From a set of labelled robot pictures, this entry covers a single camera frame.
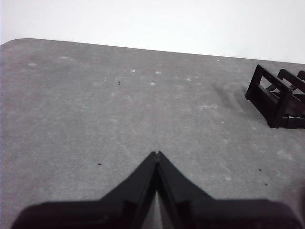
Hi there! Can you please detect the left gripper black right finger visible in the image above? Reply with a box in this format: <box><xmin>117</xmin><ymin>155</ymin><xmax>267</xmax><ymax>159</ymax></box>
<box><xmin>157</xmin><ymin>151</ymin><xmax>305</xmax><ymax>229</ymax></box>

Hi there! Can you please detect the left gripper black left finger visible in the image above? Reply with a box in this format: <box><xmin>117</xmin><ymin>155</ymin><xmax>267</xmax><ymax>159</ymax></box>
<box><xmin>10</xmin><ymin>151</ymin><xmax>158</xmax><ymax>229</ymax></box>

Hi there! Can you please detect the black plate rack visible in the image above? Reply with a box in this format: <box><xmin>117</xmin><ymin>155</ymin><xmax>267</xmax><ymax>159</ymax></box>
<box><xmin>245</xmin><ymin>64</ymin><xmax>305</xmax><ymax>129</ymax></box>

